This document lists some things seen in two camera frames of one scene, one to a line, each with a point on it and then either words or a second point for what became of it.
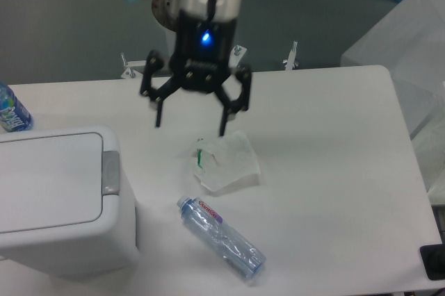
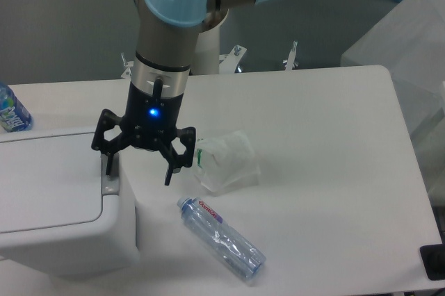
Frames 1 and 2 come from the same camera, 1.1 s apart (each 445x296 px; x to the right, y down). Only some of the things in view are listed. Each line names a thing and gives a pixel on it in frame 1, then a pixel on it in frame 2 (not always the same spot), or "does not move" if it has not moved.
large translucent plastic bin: [410, 45] does not move
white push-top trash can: [60, 207] does not move
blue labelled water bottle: [14, 116] does not move
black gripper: [201, 63] -> [150, 120]
